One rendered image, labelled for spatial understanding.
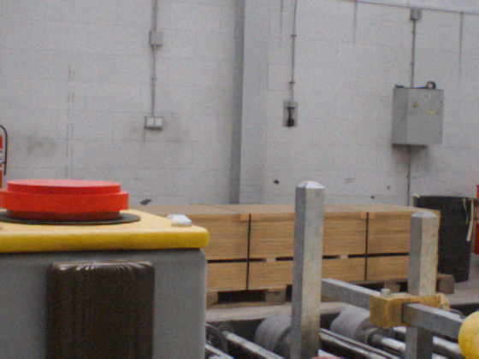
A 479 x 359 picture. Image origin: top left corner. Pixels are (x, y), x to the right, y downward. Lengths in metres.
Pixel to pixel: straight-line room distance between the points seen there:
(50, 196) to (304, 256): 1.31
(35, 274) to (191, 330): 0.05
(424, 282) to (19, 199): 1.46
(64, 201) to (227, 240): 6.53
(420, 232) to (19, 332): 1.46
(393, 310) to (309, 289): 0.17
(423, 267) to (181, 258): 1.44
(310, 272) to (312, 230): 0.07
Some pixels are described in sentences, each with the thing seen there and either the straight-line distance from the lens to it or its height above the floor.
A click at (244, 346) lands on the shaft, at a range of 2.02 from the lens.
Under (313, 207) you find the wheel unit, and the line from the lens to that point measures 1.59.
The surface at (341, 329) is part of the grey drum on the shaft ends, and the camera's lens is 2.18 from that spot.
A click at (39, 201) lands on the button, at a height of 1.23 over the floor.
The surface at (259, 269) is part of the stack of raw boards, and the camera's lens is 6.96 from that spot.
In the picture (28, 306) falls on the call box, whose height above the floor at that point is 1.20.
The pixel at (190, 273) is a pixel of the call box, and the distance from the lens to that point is 0.29.
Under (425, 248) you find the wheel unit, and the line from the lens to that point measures 1.72.
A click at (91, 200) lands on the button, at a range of 0.29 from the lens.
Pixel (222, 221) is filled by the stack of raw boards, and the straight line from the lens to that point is 6.80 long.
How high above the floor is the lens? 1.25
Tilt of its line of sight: 3 degrees down
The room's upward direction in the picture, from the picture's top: 2 degrees clockwise
